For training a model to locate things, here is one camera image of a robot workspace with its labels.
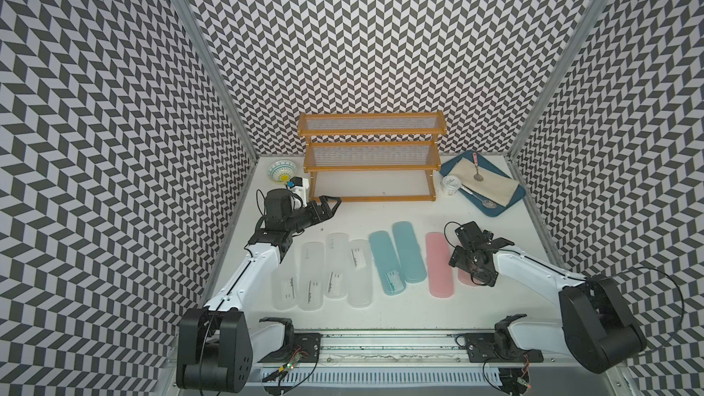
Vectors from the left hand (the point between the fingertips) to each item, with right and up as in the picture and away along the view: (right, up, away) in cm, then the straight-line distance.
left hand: (332, 205), depth 82 cm
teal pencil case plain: (+25, -18, +9) cm, 32 cm away
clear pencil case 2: (-7, -22, +3) cm, 24 cm away
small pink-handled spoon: (+56, +9, +29) cm, 64 cm away
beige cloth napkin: (+61, +5, +26) cm, 67 cm away
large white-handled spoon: (+56, -1, +20) cm, 60 cm away
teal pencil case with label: (+17, -21, +5) cm, 28 cm away
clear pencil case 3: (0, -20, +7) cm, 21 cm away
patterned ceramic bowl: (-24, +11, +30) cm, 40 cm away
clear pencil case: (-15, -25, +1) cm, 29 cm away
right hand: (+43, -22, +6) cm, 49 cm away
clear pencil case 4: (+8, -27, +1) cm, 28 cm away
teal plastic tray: (+58, -4, +16) cm, 61 cm away
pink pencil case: (+34, -20, +7) cm, 40 cm away
